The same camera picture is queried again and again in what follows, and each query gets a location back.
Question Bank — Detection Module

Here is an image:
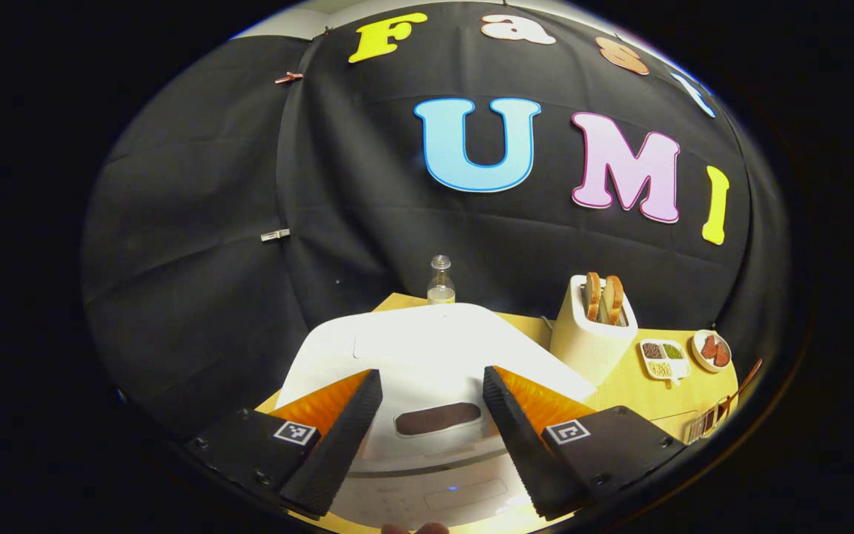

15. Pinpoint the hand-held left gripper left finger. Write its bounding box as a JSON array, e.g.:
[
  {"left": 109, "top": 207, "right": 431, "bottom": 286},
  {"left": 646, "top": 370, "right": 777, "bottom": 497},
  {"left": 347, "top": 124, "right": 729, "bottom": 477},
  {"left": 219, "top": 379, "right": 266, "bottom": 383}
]
[{"left": 186, "top": 369, "right": 383, "bottom": 520}]

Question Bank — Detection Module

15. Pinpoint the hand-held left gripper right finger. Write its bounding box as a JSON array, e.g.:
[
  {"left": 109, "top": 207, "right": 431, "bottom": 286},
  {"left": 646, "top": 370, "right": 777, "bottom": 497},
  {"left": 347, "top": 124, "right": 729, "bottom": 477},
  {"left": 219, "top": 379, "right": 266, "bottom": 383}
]
[{"left": 483, "top": 366, "right": 687, "bottom": 521}]

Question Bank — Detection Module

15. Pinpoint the white rice cooker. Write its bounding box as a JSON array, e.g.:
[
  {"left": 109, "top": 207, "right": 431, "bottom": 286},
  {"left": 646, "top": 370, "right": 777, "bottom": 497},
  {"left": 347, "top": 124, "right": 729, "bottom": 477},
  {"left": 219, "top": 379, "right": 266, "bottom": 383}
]
[{"left": 277, "top": 303, "right": 598, "bottom": 531}]

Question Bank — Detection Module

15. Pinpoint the brown wooden spoon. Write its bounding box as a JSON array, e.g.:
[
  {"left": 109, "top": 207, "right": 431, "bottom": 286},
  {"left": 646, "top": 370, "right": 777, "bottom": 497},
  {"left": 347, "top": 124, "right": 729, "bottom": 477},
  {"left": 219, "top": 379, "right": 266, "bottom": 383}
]
[{"left": 724, "top": 360, "right": 763, "bottom": 416}]

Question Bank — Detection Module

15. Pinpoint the white toaster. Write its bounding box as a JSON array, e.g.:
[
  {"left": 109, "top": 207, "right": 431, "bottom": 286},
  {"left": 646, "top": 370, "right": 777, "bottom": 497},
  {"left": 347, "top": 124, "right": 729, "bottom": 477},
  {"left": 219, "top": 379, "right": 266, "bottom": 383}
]
[{"left": 549, "top": 274, "right": 639, "bottom": 386}]

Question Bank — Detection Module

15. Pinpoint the toast bread slice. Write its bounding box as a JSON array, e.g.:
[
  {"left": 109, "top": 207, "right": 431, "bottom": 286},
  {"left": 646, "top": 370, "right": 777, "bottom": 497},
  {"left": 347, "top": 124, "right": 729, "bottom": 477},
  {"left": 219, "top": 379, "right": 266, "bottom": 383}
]
[
  {"left": 603, "top": 275, "right": 625, "bottom": 326},
  {"left": 585, "top": 271, "right": 603, "bottom": 323}
]

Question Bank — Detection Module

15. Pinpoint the white divided dish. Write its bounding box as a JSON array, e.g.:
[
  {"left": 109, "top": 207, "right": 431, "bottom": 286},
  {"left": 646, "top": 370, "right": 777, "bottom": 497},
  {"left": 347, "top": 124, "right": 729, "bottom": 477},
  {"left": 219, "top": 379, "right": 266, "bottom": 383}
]
[{"left": 639, "top": 339, "right": 692, "bottom": 383}]

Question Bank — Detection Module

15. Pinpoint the small clear glass bottle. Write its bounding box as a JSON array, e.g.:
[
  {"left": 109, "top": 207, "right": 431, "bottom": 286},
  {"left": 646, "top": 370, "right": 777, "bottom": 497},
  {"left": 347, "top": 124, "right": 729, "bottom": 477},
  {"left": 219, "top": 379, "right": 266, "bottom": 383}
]
[{"left": 427, "top": 255, "right": 456, "bottom": 306}]

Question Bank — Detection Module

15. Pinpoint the small white round plate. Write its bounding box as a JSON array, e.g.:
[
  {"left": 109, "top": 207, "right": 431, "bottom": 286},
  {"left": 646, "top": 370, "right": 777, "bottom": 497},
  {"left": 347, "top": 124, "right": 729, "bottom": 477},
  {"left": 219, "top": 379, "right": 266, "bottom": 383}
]
[{"left": 692, "top": 329, "right": 733, "bottom": 373}]

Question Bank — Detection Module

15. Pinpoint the black backdrop cloth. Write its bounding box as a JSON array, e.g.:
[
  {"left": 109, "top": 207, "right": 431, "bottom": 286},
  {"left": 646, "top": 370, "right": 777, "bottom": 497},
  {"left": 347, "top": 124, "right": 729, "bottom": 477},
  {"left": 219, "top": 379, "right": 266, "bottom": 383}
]
[{"left": 80, "top": 0, "right": 791, "bottom": 446}]

